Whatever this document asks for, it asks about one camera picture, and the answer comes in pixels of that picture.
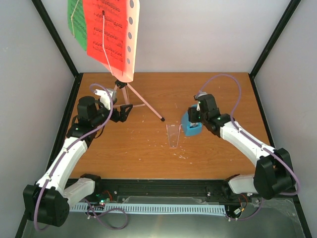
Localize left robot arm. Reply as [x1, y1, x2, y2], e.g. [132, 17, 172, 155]
[23, 91, 133, 231]

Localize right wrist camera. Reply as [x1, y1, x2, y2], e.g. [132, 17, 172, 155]
[194, 92, 207, 111]

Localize light blue cable duct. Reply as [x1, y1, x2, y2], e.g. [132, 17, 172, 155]
[68, 203, 226, 216]

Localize metal base plate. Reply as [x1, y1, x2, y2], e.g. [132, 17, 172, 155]
[20, 199, 311, 238]

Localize clear plastic metronome cover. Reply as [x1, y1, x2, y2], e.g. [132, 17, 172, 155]
[166, 124, 181, 149]

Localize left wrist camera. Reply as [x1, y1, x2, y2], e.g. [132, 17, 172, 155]
[94, 89, 116, 110]

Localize green sheet music page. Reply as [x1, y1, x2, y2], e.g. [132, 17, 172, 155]
[67, 0, 87, 51]

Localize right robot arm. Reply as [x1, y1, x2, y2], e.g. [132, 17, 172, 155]
[187, 93, 296, 200]

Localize black aluminium frame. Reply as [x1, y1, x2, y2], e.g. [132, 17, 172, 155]
[14, 0, 317, 238]

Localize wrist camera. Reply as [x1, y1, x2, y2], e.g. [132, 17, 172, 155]
[94, 89, 116, 110]
[194, 92, 207, 111]

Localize pink music stand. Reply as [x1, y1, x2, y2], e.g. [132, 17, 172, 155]
[108, 0, 166, 122]

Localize red sheet music page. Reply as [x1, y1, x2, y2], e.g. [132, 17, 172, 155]
[83, 0, 127, 78]

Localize blue metronome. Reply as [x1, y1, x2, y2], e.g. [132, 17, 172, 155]
[181, 112, 203, 136]

